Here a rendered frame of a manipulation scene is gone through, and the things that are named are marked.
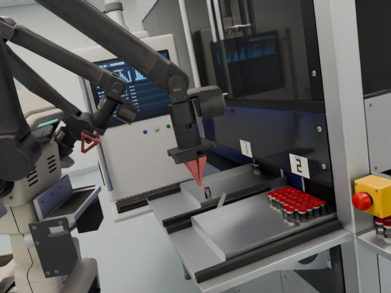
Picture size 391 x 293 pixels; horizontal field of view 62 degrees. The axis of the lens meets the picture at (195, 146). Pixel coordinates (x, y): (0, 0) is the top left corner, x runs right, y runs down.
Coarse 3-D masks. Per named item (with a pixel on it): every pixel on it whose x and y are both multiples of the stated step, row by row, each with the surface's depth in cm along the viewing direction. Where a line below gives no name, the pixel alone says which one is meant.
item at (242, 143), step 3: (240, 141) 131; (243, 141) 128; (246, 141) 126; (240, 144) 132; (243, 144) 129; (246, 144) 126; (249, 144) 124; (243, 147) 130; (249, 147) 125; (243, 150) 130; (246, 150) 128; (249, 150) 125; (243, 153) 131; (246, 153) 128; (249, 153) 126; (249, 156) 127; (252, 156) 124
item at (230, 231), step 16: (224, 208) 104; (240, 208) 106; (256, 208) 106; (272, 208) 104; (192, 224) 102; (208, 224) 101; (224, 224) 99; (240, 224) 97; (256, 224) 95; (272, 224) 93; (304, 224) 83; (320, 224) 85; (208, 240) 88; (224, 240) 90; (240, 240) 88; (256, 240) 87; (272, 240) 81; (224, 256) 78
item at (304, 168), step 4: (292, 156) 98; (296, 156) 96; (300, 156) 94; (292, 160) 99; (296, 160) 96; (300, 160) 94; (304, 160) 93; (292, 164) 99; (296, 164) 97; (304, 164) 93; (292, 168) 100; (296, 168) 97; (300, 168) 95; (304, 168) 93; (292, 172) 100; (296, 172) 98; (304, 172) 94; (308, 172) 92; (304, 176) 94; (308, 176) 93
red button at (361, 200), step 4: (360, 192) 72; (364, 192) 72; (352, 196) 73; (356, 196) 72; (360, 196) 71; (364, 196) 71; (368, 196) 71; (352, 200) 73; (356, 200) 72; (360, 200) 71; (364, 200) 70; (368, 200) 70; (356, 204) 72; (360, 204) 71; (364, 204) 70; (368, 204) 70; (356, 208) 73; (360, 208) 71; (364, 208) 71; (368, 208) 71
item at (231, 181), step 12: (240, 168) 143; (252, 168) 144; (192, 180) 136; (204, 180) 138; (216, 180) 140; (228, 180) 137; (240, 180) 135; (252, 180) 132; (264, 180) 129; (276, 180) 119; (192, 192) 132; (204, 192) 129; (216, 192) 126; (228, 192) 124; (240, 192) 115; (204, 204) 111
